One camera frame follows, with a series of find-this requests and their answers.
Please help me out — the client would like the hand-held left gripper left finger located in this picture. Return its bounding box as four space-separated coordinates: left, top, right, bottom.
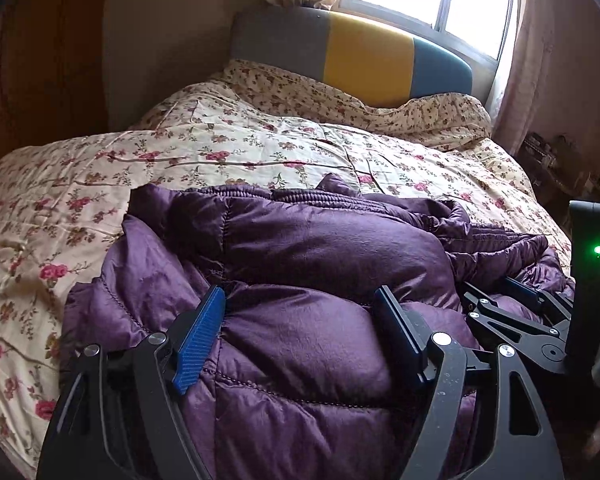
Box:
37 285 228 480

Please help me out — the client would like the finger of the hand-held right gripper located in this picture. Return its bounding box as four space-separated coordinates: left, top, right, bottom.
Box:
461 284 572 376
502 276 574 331

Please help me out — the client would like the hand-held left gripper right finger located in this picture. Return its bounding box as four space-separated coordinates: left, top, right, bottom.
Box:
372 285 566 480

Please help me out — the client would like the purple down jacket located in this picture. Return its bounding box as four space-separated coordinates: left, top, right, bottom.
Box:
60 174 576 480

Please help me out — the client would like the cluttered wooden desk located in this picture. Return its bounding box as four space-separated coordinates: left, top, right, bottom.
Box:
520 132 600 206

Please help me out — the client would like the floral bed quilt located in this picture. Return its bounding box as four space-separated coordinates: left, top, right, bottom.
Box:
0 57 573 480

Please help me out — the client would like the long floral curtain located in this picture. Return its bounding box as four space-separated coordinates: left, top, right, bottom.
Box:
490 0 551 153

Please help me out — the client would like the grey yellow blue headboard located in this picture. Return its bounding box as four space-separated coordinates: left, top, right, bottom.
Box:
230 6 473 110

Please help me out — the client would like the wooden wardrobe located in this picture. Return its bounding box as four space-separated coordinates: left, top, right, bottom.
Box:
0 0 111 166

